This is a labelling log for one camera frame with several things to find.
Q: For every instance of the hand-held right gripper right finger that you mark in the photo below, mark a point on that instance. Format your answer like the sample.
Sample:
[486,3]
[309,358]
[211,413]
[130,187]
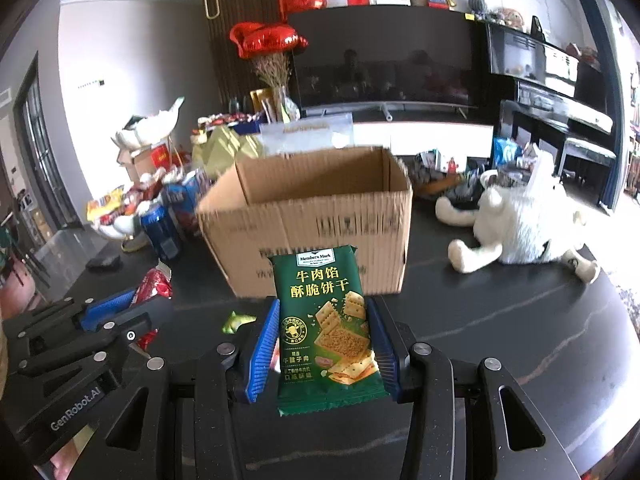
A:
[385,355]

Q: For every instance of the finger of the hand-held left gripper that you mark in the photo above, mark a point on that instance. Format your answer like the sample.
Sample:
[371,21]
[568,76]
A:
[107,305]
[145,320]

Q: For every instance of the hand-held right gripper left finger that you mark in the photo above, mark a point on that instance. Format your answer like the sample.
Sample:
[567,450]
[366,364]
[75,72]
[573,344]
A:
[260,355]

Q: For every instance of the red snack packet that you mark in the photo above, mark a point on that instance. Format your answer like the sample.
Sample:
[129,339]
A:
[152,285]

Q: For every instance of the dark green cracker packet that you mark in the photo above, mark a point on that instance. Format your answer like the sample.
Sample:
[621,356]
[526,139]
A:
[325,330]

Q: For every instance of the brown cardboard box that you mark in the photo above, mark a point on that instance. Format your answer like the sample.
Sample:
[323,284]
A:
[300,225]

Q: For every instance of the pile of assorted snacks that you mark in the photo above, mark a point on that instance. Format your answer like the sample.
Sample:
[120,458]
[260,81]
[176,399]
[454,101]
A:
[107,207]

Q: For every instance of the light green snack packet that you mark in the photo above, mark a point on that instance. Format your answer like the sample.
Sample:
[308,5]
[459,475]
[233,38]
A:
[237,321]

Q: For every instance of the blue soda can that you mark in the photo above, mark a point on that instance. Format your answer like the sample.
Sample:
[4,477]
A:
[162,235]

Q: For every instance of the blue snack bag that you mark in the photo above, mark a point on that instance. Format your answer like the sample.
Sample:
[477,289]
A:
[182,200]

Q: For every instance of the open cardboard box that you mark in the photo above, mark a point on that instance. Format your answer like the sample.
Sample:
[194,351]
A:
[142,165]

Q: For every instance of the red box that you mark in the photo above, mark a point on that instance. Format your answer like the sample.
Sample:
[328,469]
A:
[162,155]

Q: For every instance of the black glass door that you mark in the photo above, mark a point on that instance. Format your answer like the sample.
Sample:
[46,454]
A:
[45,150]

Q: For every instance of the white shell tiered stand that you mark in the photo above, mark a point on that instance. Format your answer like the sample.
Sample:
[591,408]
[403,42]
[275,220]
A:
[145,130]

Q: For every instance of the pale yellow mountain-shaped box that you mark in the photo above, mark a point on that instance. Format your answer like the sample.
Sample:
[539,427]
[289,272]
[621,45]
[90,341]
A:
[225,152]

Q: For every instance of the white plush toy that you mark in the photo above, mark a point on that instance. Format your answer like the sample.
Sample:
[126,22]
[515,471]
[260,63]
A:
[525,225]

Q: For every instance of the dark blue gift box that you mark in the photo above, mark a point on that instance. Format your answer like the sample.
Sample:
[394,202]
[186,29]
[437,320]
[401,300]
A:
[227,122]

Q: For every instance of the white television cabinet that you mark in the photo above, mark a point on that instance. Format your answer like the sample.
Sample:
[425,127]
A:
[440,135]

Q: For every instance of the clear plastic container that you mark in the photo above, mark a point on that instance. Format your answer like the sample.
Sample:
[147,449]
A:
[305,132]

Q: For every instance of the blue packet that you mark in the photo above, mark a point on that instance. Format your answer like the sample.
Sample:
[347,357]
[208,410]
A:
[504,151]

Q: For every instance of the gold paper bag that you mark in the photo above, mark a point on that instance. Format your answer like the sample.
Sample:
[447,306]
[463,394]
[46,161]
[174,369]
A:
[262,105]

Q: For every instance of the dried flower bouquet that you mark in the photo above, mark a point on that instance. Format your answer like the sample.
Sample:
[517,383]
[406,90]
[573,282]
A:
[272,75]

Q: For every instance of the black piano stool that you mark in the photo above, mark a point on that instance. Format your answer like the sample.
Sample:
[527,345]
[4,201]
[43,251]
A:
[587,152]

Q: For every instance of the black television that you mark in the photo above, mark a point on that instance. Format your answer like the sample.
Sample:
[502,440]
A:
[380,60]

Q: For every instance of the black piano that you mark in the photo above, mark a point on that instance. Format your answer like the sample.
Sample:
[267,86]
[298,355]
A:
[545,60]

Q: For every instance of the brown plush bear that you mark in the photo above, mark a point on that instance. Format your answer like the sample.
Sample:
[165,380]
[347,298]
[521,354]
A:
[509,19]

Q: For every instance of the black metronome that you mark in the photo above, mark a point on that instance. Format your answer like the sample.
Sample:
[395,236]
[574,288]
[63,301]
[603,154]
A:
[537,29]

